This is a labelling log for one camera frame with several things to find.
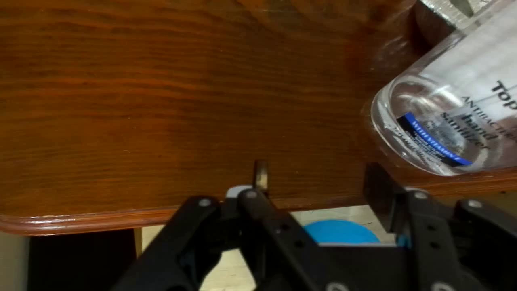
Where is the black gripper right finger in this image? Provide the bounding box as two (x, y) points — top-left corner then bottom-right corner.
(366, 162), (517, 291)

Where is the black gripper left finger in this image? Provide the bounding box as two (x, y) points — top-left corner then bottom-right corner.
(110, 161), (346, 291)

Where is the blue plastic bowl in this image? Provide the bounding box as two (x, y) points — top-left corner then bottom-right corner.
(303, 219), (383, 250)

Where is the clear hand sanitizer bottle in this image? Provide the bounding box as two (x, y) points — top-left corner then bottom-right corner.
(371, 0), (517, 179)

